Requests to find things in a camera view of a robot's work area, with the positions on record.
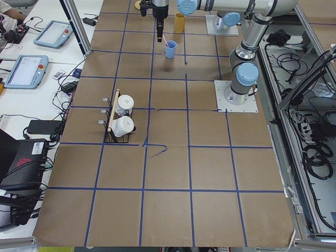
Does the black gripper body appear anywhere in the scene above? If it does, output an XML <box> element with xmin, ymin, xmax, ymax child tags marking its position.
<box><xmin>152</xmin><ymin>0</ymin><xmax>169</xmax><ymax>20</ymax></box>

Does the light blue plastic cup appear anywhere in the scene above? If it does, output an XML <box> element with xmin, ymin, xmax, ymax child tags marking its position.
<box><xmin>165</xmin><ymin>40</ymin><xmax>177</xmax><ymax>59</ymax></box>

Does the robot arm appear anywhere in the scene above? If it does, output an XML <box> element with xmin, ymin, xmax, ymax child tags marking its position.
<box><xmin>213</xmin><ymin>11</ymin><xmax>241</xmax><ymax>30</ymax></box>
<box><xmin>176</xmin><ymin>0</ymin><xmax>298</xmax><ymax>105</ymax></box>

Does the round wooden stand base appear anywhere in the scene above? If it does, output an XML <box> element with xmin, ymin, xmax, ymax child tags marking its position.
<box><xmin>134</xmin><ymin>1</ymin><xmax>141</xmax><ymax>10</ymax></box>

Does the bamboo cylinder holder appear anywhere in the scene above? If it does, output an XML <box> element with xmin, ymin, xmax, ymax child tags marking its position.
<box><xmin>174</xmin><ymin>12</ymin><xmax>185</xmax><ymax>34</ymax></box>

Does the black power adapter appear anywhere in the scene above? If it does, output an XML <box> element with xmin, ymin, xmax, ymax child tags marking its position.
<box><xmin>82</xmin><ymin>17</ymin><xmax>97</xmax><ymax>26</ymax></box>

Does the wooden dowel rod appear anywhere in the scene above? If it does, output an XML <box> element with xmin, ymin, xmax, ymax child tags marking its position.
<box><xmin>107</xmin><ymin>89</ymin><xmax>120</xmax><ymax>132</ymax></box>

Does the white mug right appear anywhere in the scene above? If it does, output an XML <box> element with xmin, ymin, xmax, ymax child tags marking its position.
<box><xmin>115</xmin><ymin>94</ymin><xmax>134</xmax><ymax>116</ymax></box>

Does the white mug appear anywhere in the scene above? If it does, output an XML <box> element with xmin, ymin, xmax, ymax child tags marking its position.
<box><xmin>112</xmin><ymin>116</ymin><xmax>134</xmax><ymax>137</ymax></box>
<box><xmin>115</xmin><ymin>94</ymin><xmax>134</xmax><ymax>116</ymax></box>

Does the teach pendant far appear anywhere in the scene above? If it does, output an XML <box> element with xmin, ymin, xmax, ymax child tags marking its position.
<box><xmin>33</xmin><ymin>20</ymin><xmax>73</xmax><ymax>49</ymax></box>

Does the teach pendant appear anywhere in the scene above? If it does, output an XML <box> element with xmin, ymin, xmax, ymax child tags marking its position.
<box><xmin>33</xmin><ymin>20</ymin><xmax>73</xmax><ymax>49</ymax></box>
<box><xmin>4</xmin><ymin>55</ymin><xmax>49</xmax><ymax>89</ymax></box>

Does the white mug left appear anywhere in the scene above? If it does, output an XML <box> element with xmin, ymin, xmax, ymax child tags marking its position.
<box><xmin>112</xmin><ymin>116</ymin><xmax>134</xmax><ymax>137</ymax></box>

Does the remote control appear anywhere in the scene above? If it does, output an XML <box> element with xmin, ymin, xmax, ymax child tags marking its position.
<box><xmin>52</xmin><ymin>70</ymin><xmax>66</xmax><ymax>80</ymax></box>

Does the teach pendant near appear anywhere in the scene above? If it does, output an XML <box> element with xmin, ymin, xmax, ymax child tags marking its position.
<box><xmin>4</xmin><ymin>55</ymin><xmax>49</xmax><ymax>89</ymax></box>

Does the black flat power brick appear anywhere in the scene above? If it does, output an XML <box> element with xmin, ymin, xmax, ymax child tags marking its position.
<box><xmin>26</xmin><ymin>120</ymin><xmax>61</xmax><ymax>135</ymax></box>

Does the black electronics box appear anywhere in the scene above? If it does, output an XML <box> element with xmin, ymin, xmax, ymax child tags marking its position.
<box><xmin>1</xmin><ymin>130</ymin><xmax>48</xmax><ymax>191</ymax></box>

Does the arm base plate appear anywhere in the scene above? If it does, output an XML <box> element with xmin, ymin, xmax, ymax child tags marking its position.
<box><xmin>214</xmin><ymin>80</ymin><xmax>258</xmax><ymax>113</ymax></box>
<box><xmin>205</xmin><ymin>15</ymin><xmax>239</xmax><ymax>37</ymax></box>

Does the aluminium frame post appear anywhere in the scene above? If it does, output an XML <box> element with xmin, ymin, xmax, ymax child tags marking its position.
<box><xmin>60</xmin><ymin>0</ymin><xmax>92</xmax><ymax>56</ymax></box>

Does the black wire mug rack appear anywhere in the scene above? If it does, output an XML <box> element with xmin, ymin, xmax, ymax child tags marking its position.
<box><xmin>98</xmin><ymin>89</ymin><xmax>136</xmax><ymax>143</ymax></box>

